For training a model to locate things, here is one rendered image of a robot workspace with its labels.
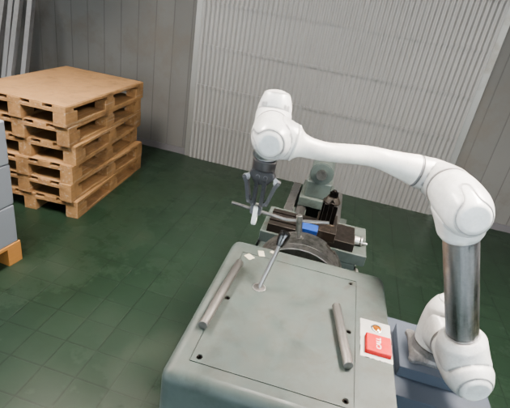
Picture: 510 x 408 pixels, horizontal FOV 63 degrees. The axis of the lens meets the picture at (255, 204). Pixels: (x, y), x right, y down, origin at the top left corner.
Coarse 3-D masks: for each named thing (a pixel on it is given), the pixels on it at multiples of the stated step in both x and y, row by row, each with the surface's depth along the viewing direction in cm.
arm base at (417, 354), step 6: (408, 330) 174; (408, 336) 171; (408, 342) 168; (414, 342) 164; (408, 348) 166; (414, 348) 163; (420, 348) 161; (414, 354) 161; (420, 354) 161; (426, 354) 159; (432, 354) 158; (414, 360) 159; (420, 360) 159; (426, 360) 159; (432, 360) 158; (432, 366) 159
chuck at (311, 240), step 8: (296, 232) 147; (304, 232) 147; (272, 240) 148; (288, 240) 142; (296, 240) 142; (304, 240) 142; (312, 240) 143; (320, 240) 145; (312, 248) 139; (320, 248) 141; (328, 256) 141; (336, 256) 146; (336, 264) 142
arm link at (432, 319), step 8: (440, 296) 155; (432, 304) 156; (440, 304) 153; (424, 312) 159; (432, 312) 154; (440, 312) 151; (424, 320) 158; (432, 320) 153; (440, 320) 150; (416, 328) 165; (424, 328) 157; (432, 328) 152; (440, 328) 149; (416, 336) 163; (424, 336) 156; (432, 336) 150; (424, 344) 159
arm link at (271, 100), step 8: (264, 96) 122; (272, 96) 120; (280, 96) 120; (288, 96) 121; (264, 104) 121; (272, 104) 120; (280, 104) 120; (288, 104) 121; (256, 112) 124; (264, 112) 118; (280, 112) 118; (288, 112) 122
